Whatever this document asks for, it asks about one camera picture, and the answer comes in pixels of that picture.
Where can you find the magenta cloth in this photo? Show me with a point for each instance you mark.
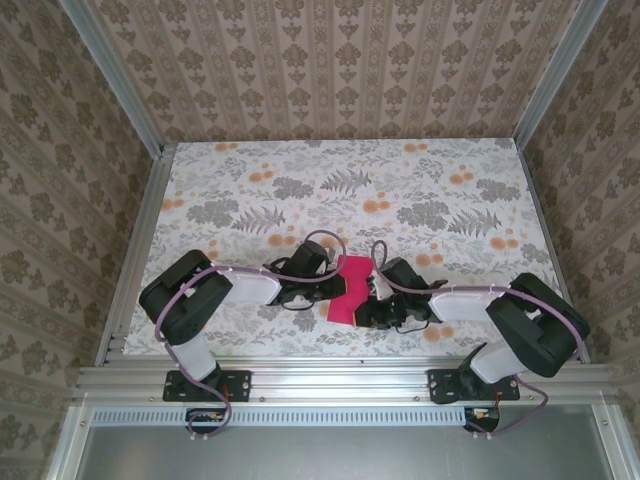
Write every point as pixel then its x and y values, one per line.
pixel 350 305

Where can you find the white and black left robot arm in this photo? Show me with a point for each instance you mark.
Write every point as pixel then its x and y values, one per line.
pixel 250 287

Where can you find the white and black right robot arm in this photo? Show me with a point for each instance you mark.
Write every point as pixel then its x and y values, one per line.
pixel 465 305

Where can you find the floral table cover sheet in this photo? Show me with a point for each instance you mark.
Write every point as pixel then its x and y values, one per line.
pixel 300 165

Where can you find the grey metal panel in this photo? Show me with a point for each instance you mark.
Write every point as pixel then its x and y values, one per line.
pixel 350 455

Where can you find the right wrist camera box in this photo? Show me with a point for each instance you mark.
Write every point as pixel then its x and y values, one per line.
pixel 380 288

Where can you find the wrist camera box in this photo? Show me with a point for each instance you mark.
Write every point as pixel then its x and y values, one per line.
pixel 380 288
pixel 330 254

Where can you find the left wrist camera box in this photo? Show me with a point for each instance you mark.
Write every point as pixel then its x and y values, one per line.
pixel 330 254

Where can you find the aluminium frame cross rail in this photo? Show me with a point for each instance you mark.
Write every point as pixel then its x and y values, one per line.
pixel 340 382

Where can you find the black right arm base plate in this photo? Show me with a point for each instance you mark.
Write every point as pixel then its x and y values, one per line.
pixel 440 387

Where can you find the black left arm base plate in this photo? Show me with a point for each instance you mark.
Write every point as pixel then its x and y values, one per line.
pixel 240 385

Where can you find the aluminium side rail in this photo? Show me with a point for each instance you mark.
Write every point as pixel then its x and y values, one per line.
pixel 554 250
pixel 135 240

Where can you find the aluminium corner post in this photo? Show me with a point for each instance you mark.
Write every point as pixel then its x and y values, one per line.
pixel 549 70
pixel 116 75

